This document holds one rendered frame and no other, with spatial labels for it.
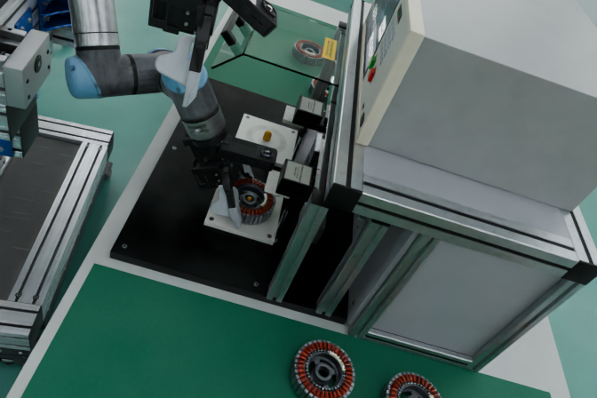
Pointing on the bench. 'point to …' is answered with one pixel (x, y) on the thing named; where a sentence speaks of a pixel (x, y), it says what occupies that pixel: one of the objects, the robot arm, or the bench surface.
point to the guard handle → (232, 27)
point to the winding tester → (485, 80)
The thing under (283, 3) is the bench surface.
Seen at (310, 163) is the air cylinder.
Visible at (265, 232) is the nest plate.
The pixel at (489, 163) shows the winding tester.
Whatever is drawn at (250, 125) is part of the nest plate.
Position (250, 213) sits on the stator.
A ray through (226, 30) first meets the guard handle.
